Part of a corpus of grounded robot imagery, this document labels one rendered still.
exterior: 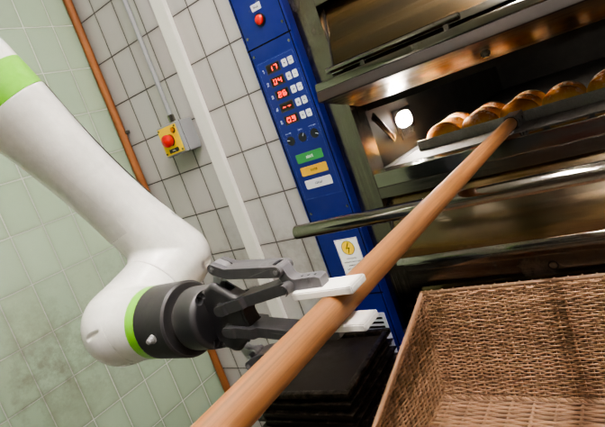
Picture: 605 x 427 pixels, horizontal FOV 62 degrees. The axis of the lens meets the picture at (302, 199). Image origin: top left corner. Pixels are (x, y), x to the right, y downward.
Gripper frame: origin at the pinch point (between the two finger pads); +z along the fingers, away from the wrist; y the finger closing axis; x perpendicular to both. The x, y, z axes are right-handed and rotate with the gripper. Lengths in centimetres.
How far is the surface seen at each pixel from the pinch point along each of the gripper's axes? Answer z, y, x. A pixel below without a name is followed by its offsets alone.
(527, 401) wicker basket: -8, 61, -69
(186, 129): -88, -28, -78
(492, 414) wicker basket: -15, 61, -64
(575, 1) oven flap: 22, -21, -65
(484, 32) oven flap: 6, -22, -65
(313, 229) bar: -30, 3, -43
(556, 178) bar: 15.1, 2.9, -42.3
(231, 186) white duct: -81, -6, -80
